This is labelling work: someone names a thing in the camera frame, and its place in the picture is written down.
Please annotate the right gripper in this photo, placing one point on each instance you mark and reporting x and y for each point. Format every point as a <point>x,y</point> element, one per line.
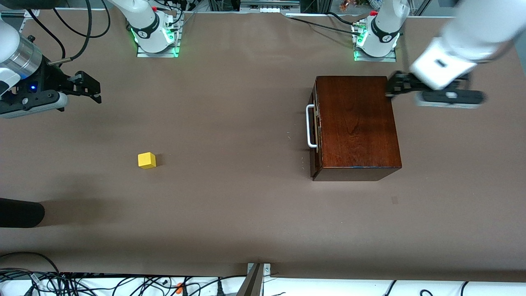
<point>50,79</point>

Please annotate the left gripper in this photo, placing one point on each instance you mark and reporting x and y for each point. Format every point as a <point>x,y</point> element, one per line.
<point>403,83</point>

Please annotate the yellow cube block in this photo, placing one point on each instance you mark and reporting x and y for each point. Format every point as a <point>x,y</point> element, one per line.
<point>146,161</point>

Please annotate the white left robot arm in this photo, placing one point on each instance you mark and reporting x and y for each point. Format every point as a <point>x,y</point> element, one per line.
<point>485,20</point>

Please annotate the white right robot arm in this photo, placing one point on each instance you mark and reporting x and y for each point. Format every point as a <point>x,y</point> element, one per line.
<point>141,18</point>

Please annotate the dark brown wooden cabinet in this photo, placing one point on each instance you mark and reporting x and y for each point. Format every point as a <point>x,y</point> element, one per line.
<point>357,123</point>

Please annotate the black cylinder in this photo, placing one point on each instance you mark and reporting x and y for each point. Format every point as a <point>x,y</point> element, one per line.
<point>20,212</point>

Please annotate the grey socket panel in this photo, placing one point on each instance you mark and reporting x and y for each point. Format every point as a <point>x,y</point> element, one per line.
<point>269,4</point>

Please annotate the brown table cover sheet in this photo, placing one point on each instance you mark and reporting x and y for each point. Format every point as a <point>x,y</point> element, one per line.
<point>205,205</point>

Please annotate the orange clip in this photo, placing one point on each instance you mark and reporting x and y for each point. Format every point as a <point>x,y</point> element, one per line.
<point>179,288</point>

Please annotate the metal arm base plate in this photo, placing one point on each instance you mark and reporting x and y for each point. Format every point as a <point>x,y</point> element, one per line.
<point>158,54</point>
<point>376,58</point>

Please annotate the aluminium frame profile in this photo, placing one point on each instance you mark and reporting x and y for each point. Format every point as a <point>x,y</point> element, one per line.
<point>24,14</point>

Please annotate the silver corner bracket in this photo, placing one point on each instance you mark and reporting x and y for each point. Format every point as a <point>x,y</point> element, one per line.
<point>267,269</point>

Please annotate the dark metal post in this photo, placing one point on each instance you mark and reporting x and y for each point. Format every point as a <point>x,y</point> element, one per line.
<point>250,285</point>

